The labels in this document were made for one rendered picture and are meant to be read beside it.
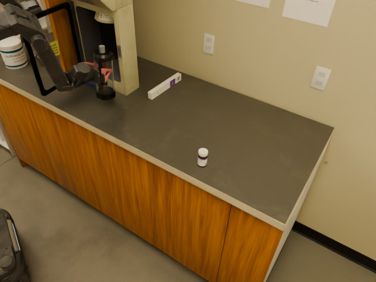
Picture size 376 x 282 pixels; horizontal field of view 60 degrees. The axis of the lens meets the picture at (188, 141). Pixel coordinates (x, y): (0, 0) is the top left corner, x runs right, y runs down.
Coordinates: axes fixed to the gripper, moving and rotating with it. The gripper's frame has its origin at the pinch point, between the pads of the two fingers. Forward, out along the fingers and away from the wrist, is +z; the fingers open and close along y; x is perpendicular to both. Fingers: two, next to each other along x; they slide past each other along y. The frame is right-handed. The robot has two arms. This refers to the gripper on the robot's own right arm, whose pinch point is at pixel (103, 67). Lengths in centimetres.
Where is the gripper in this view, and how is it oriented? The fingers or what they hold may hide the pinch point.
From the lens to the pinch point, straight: 169.0
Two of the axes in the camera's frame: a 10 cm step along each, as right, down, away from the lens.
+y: -8.5, -3.7, 3.7
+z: 5.2, -4.9, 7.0
